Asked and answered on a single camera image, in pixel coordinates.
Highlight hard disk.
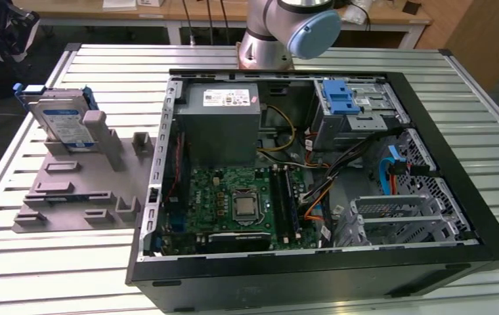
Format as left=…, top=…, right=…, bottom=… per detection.
left=12, top=83, right=99, bottom=154

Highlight blue data wire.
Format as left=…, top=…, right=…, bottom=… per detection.
left=378, top=145, right=408, bottom=198

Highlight wooden workbench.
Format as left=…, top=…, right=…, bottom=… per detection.
left=11, top=0, right=433, bottom=50

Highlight grey parts rack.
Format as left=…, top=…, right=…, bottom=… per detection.
left=11, top=110, right=158, bottom=234

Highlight grey power supply unit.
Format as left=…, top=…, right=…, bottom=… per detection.
left=174, top=81, right=262, bottom=168

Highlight green motherboard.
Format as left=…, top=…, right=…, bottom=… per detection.
left=161, top=165, right=322, bottom=256

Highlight silver CPU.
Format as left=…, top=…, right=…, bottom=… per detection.
left=233, top=198, right=254, bottom=215

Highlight CPU socket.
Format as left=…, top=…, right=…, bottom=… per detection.
left=229, top=186, right=262, bottom=228

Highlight blue plastic drive latch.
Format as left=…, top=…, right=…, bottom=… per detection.
left=321, top=79, right=362, bottom=116

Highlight clear plastic bag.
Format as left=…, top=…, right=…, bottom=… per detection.
left=342, top=0, right=370, bottom=26

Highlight black RAM slot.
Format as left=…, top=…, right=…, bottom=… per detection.
left=268, top=165, right=289, bottom=244

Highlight black graphics card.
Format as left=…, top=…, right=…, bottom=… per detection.
left=194, top=230, right=273, bottom=254

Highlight installed RAM stick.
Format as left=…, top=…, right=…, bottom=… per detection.
left=281, top=166, right=301, bottom=240

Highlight metal optical drive cage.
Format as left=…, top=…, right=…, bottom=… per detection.
left=309, top=77, right=410, bottom=152

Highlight small black box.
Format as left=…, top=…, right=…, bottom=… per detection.
left=401, top=0, right=424, bottom=16

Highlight black open PC case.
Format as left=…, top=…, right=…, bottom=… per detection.
left=125, top=68, right=499, bottom=313

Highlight brown wooden cabinet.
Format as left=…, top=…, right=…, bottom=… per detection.
left=414, top=0, right=499, bottom=93

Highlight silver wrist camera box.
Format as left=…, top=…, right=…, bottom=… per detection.
left=10, top=12, right=41, bottom=63

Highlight yellow power wires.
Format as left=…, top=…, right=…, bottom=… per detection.
left=256, top=104, right=297, bottom=154

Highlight black wire bundle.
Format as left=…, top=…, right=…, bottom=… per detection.
left=298, top=127, right=410, bottom=206

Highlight orange wires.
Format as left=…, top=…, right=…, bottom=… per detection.
left=302, top=203, right=325, bottom=224

